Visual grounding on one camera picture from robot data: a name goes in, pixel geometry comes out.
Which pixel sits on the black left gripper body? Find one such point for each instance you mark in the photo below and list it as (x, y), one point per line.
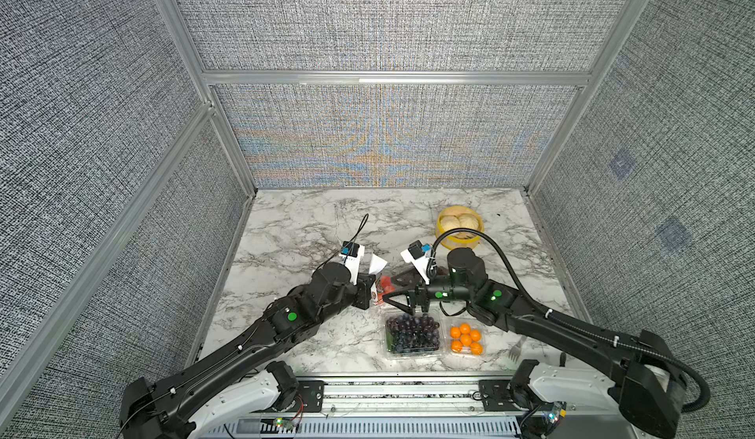
(361, 299)

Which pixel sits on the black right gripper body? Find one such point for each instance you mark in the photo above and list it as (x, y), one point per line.
(423, 297)

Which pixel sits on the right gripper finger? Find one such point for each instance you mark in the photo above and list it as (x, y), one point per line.
(398, 289)
(402, 302)

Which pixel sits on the white sticker sheet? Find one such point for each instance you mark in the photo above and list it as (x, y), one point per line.
(377, 264)

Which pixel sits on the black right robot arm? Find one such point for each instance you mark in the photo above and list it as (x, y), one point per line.
(651, 388)

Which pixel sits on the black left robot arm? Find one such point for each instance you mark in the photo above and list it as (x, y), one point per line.
(245, 374)

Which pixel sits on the clear box mixed grapes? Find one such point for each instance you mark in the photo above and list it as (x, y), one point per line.
(409, 275)

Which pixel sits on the clear box red strawberries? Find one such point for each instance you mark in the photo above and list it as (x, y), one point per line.
(379, 289)

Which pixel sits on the clear box dark grapes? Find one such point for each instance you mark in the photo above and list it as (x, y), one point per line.
(413, 336)

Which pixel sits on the clear box orange kumquats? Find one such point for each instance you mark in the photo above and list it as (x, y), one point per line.
(465, 337)

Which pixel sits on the yellow bamboo steamer basket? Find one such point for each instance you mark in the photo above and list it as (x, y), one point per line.
(461, 239)

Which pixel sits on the left steamed bun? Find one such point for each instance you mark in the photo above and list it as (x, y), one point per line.
(448, 222)

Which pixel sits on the steamed bun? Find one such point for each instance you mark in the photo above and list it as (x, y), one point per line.
(469, 221)
(448, 222)

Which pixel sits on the right steamed bun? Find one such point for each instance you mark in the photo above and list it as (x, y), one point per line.
(469, 221)

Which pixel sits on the aluminium front rail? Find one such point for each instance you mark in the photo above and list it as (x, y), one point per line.
(565, 403)

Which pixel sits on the green handled fork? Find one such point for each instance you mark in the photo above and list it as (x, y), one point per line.
(515, 351)

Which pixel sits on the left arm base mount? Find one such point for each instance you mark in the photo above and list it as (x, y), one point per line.
(308, 399)

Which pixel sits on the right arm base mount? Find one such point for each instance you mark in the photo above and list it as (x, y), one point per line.
(496, 397)

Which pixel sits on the grey perforated cable tray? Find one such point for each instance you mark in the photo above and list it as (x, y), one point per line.
(374, 427)

